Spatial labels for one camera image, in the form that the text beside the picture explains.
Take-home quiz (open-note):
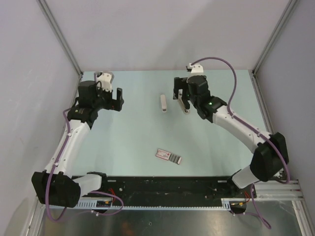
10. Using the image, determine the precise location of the white stapler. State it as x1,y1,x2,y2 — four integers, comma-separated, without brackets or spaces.
160,94,167,113

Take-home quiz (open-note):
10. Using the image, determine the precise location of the red white staple box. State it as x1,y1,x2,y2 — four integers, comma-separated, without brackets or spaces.
156,148,182,165

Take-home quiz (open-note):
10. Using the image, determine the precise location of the stapler metal magazine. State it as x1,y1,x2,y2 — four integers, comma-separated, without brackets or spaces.
178,97,190,115

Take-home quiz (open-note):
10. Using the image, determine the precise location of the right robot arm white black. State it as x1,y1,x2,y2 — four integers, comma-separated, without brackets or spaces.
173,75,288,197

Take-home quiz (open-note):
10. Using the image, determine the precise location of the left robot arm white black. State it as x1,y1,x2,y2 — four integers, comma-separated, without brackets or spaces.
31,80,124,208

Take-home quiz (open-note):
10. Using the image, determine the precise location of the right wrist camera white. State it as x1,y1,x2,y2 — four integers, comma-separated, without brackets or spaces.
186,63,204,75

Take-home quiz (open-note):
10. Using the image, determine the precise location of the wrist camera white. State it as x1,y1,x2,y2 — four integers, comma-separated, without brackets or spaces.
186,63,204,75
94,71,114,91

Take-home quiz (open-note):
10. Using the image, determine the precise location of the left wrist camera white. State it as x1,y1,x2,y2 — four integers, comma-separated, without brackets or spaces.
94,71,114,91

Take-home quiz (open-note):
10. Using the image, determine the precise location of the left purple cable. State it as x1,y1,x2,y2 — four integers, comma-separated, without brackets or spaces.
45,108,124,222

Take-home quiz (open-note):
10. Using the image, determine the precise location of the purple cable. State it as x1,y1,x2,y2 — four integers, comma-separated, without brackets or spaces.
45,108,124,222
191,57,291,229

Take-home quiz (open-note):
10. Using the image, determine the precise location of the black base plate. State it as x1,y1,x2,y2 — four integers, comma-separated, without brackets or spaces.
94,176,256,208

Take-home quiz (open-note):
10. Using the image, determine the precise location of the grey slotted cable duct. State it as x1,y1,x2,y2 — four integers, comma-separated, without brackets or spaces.
73,198,247,211

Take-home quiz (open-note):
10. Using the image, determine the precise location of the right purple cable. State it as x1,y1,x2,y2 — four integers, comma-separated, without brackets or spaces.
191,57,291,229

